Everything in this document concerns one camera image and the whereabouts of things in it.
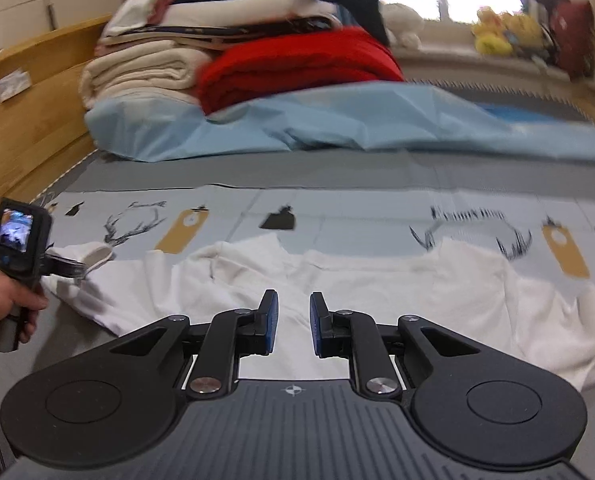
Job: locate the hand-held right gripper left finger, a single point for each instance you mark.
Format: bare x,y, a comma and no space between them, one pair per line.
272,321

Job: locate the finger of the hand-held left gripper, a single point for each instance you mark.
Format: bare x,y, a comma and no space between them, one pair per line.
69,267

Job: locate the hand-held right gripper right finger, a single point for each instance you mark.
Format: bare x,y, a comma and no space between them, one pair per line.
318,325

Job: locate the white shirt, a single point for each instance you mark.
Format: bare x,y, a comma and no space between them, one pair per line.
377,300

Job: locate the printed bed sheet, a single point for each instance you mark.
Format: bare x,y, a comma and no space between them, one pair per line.
337,212

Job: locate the grey bed sheet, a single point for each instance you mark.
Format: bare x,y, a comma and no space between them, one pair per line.
327,170

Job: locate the white tissue pack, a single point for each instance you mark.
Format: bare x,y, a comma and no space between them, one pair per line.
12,82

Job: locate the thick cream folded blanket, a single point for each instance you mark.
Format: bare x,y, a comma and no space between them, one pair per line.
137,75

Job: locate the light blue quilt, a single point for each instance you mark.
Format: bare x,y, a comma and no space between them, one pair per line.
327,120

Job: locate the red blanket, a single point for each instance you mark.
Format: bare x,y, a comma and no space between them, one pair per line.
297,70

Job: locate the grey patterned mat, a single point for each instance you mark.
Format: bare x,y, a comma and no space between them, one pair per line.
487,89

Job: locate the dark patterned folded cloth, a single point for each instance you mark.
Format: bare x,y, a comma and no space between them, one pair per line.
257,28

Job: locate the flat cream folded blanket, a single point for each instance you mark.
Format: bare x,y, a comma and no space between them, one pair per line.
237,7

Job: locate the white plush toy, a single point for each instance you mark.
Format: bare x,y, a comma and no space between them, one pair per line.
402,22

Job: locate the yellow plush toy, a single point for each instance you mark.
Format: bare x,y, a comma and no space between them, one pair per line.
527,27
492,35

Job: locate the red bag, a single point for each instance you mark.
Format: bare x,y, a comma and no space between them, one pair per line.
572,35

